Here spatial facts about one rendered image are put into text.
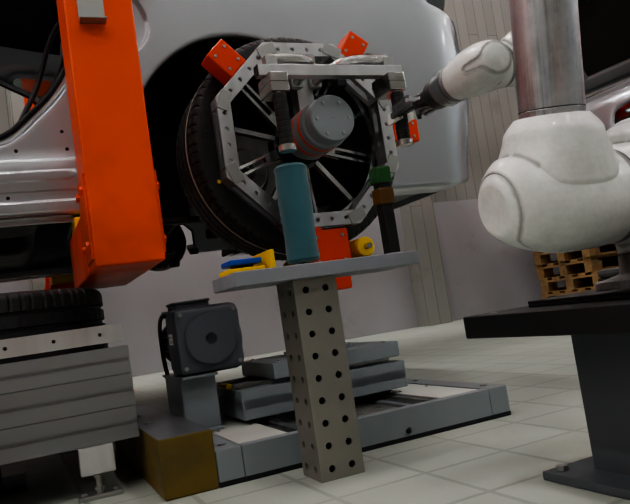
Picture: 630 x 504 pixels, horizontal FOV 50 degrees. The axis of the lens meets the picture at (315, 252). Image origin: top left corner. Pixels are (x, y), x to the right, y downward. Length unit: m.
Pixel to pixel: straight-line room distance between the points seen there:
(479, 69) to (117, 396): 1.10
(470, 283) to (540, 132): 6.68
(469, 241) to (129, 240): 6.38
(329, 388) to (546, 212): 0.64
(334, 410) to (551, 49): 0.82
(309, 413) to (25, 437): 0.64
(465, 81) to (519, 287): 6.64
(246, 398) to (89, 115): 0.81
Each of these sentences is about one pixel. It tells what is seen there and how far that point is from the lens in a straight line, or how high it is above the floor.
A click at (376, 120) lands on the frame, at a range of 2.14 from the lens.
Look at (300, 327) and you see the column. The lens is 1.44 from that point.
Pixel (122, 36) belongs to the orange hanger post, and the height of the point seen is 1.07.
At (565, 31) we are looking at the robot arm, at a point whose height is 0.70.
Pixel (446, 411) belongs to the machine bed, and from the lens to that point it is 1.81.
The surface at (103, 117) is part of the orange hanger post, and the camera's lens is 1.70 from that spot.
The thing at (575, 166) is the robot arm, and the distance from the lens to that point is 1.07.
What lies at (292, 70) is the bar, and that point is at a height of 0.96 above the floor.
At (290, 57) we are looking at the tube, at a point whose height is 1.00.
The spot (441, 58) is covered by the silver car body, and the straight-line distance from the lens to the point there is 2.80.
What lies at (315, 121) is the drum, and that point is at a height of 0.84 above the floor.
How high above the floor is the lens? 0.36
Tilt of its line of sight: 5 degrees up
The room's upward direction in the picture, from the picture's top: 9 degrees counter-clockwise
